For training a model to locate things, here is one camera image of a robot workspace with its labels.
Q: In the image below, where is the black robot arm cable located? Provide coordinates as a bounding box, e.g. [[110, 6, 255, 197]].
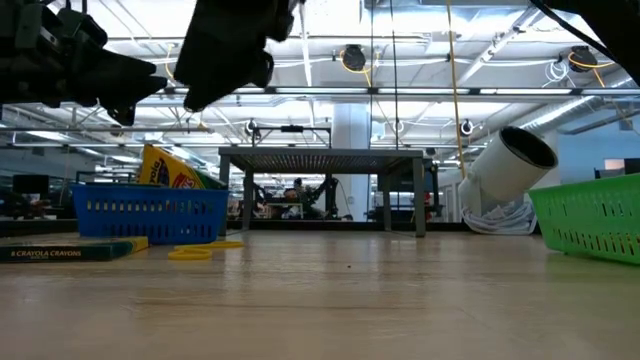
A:
[[528, 0, 619, 64]]

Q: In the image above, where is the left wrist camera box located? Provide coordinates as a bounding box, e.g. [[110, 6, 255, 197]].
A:
[[49, 5, 109, 50]]

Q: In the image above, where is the white building column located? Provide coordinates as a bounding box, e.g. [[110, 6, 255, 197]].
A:
[[331, 102, 372, 221]]

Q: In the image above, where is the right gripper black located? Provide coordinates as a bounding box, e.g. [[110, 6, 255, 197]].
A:
[[173, 0, 296, 114]]

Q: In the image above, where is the grey perforated metal shelf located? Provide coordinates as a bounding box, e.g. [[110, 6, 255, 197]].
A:
[[218, 145, 429, 238]]

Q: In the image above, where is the person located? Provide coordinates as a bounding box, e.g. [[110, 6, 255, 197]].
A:
[[282, 177, 307, 220]]

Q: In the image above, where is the silver ventilation duct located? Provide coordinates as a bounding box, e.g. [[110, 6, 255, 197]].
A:
[[514, 74, 640, 135]]

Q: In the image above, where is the long ceiling light bar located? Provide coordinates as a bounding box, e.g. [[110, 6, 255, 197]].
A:
[[134, 85, 640, 97]]

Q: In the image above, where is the white crumpled cloth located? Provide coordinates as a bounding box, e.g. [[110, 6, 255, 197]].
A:
[[460, 201, 539, 236]]

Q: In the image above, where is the blue plastic basket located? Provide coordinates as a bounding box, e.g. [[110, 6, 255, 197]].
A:
[[69, 182, 230, 245]]

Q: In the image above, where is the green plastic basket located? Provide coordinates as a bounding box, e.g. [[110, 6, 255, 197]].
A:
[[528, 173, 640, 266]]

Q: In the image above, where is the yellow rubber band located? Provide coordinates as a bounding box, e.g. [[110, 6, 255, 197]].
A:
[[167, 240, 246, 262]]

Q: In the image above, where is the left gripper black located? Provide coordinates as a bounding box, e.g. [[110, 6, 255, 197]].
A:
[[0, 4, 169, 127]]

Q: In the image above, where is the yellow hanging cord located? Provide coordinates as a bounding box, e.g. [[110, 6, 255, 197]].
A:
[[444, 0, 467, 180]]

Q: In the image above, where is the Crayola crayon box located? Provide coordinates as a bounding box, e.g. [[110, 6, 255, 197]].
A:
[[137, 143, 229, 190], [0, 235, 150, 263]]

